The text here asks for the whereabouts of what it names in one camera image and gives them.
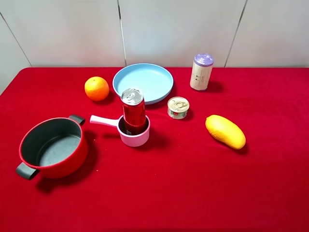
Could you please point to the red felt tablecloth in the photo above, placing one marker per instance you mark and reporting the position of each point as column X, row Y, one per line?
column 182, row 179

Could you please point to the orange fruit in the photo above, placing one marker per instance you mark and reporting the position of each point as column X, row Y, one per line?
column 96, row 88

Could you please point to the light blue plate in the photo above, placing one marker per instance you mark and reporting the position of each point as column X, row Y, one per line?
column 154, row 81

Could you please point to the red soda can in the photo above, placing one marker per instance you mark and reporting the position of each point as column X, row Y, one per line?
column 133, row 111

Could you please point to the red pot with black handles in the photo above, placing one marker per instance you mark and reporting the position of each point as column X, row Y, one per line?
column 56, row 147

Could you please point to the yellow mango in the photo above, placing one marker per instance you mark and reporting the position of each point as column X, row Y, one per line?
column 225, row 131

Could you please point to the pink saucepan with handle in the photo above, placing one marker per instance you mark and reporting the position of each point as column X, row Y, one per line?
column 129, row 140

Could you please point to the purple bag roll with label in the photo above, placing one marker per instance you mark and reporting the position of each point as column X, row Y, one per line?
column 201, row 71

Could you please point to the small tin can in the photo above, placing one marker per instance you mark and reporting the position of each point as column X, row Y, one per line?
column 178, row 107

